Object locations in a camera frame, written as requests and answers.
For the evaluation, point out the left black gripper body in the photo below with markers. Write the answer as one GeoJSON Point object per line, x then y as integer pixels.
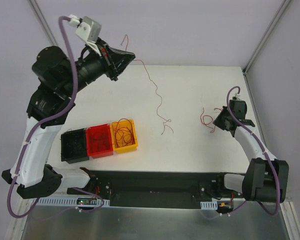
{"type": "Point", "coordinates": [110, 66]}

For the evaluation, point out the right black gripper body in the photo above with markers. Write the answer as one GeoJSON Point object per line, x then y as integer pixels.
{"type": "Point", "coordinates": [226, 122]}

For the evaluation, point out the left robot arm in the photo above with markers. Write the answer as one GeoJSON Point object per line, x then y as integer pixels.
{"type": "Point", "coordinates": [60, 81]}

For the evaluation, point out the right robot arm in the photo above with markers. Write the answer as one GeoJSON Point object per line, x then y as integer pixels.
{"type": "Point", "coordinates": [258, 184]}

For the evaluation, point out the yellow plastic bin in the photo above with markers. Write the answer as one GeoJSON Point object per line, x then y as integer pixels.
{"type": "Point", "coordinates": [124, 136]}

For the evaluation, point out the red plastic bin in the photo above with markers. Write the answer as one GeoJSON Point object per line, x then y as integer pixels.
{"type": "Point", "coordinates": [99, 141]}

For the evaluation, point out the black plastic bin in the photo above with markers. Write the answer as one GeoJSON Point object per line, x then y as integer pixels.
{"type": "Point", "coordinates": [74, 146]}

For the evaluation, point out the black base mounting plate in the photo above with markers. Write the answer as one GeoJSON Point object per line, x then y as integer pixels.
{"type": "Point", "coordinates": [168, 190]}

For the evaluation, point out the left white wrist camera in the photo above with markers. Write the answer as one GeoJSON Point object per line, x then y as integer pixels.
{"type": "Point", "coordinates": [87, 30]}

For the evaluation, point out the left aluminium frame post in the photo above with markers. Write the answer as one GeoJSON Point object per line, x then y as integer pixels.
{"type": "Point", "coordinates": [42, 22]}

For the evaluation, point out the aluminium frame post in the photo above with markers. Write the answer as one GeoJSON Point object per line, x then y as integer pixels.
{"type": "Point", "coordinates": [267, 34]}
{"type": "Point", "coordinates": [42, 22]}

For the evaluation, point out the right aluminium frame post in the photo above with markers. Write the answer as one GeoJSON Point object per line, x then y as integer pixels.
{"type": "Point", "coordinates": [267, 34]}

